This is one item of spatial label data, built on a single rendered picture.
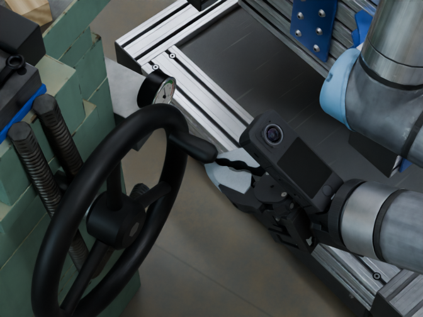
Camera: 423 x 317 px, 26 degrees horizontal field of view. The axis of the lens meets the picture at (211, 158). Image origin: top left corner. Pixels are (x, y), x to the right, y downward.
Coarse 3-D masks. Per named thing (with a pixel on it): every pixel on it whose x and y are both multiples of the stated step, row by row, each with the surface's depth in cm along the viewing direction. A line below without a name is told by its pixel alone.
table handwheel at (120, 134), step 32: (128, 128) 94; (96, 160) 92; (64, 192) 105; (96, 192) 92; (160, 192) 112; (64, 224) 91; (96, 224) 102; (128, 224) 102; (160, 224) 116; (64, 256) 92; (96, 256) 103; (128, 256) 115; (32, 288) 94; (96, 288) 112
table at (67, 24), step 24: (0, 0) 110; (48, 0) 110; (72, 0) 110; (96, 0) 114; (48, 24) 108; (72, 24) 112; (48, 48) 109; (96, 120) 107; (24, 192) 100; (0, 216) 98
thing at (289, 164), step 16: (272, 112) 92; (256, 128) 91; (272, 128) 91; (288, 128) 93; (240, 144) 92; (256, 144) 91; (272, 144) 91; (288, 144) 92; (304, 144) 93; (256, 160) 93; (272, 160) 91; (288, 160) 92; (304, 160) 93; (320, 160) 94; (272, 176) 93; (288, 176) 92; (304, 176) 92; (320, 176) 93; (336, 176) 94; (288, 192) 94; (304, 192) 92; (320, 192) 93; (304, 208) 94; (320, 208) 92
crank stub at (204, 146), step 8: (176, 136) 104; (184, 136) 103; (192, 136) 103; (176, 144) 104; (184, 144) 103; (192, 144) 103; (200, 144) 103; (208, 144) 103; (184, 152) 104; (192, 152) 103; (200, 152) 103; (208, 152) 102; (216, 152) 103; (200, 160) 103; (208, 160) 103
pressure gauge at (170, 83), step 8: (152, 72) 131; (160, 72) 131; (144, 80) 130; (152, 80) 130; (160, 80) 130; (168, 80) 130; (144, 88) 130; (152, 88) 129; (160, 88) 129; (168, 88) 132; (144, 96) 130; (152, 96) 129; (160, 96) 131; (168, 96) 134; (144, 104) 131
